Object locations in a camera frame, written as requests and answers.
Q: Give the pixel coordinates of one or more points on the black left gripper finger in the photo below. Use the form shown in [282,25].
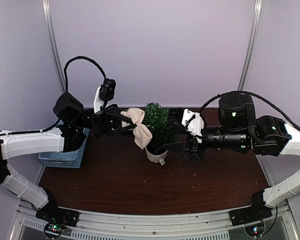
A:
[113,113]
[114,130]

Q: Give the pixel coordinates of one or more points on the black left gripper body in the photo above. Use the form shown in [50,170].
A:
[100,127]

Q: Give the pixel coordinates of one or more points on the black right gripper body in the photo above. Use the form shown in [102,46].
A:
[193,150]

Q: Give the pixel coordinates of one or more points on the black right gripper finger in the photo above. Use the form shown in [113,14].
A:
[175,116]
[177,147]

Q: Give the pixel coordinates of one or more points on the small green christmas tree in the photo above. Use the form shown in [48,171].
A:
[157,121]

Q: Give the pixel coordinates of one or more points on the white battery box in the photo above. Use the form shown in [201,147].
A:
[162,162]

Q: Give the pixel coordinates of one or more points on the beige fabric bow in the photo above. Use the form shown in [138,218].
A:
[142,135]

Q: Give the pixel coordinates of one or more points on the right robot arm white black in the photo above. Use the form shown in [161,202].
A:
[239,129]

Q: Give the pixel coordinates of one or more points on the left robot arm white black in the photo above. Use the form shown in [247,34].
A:
[66,137]

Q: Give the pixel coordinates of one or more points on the light blue plastic basket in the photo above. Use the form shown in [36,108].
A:
[70,160]

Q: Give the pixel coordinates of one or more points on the right circuit board with leds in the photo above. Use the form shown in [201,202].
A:
[255,230]

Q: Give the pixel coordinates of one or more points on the circuit board with leds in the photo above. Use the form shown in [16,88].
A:
[255,230]
[52,230]

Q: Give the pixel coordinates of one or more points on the left circuit board with leds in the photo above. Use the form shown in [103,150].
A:
[52,230]

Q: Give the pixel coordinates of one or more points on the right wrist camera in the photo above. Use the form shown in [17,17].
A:
[193,123]

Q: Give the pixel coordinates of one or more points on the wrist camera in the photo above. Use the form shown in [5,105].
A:
[193,123]
[104,94]

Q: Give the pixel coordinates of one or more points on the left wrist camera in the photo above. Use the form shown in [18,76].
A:
[104,94]

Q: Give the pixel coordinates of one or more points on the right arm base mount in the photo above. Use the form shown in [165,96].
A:
[255,212]

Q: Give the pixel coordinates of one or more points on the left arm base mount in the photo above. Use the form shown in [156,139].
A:
[64,217]

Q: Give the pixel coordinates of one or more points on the front aluminium rail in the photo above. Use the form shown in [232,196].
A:
[214,225]

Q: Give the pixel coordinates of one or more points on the left aluminium frame post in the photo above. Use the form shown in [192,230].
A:
[53,43]

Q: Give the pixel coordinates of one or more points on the aluminium frame post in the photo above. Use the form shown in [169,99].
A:
[53,43]
[253,35]

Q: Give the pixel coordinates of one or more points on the right aluminium frame post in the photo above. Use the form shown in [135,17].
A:
[253,35]

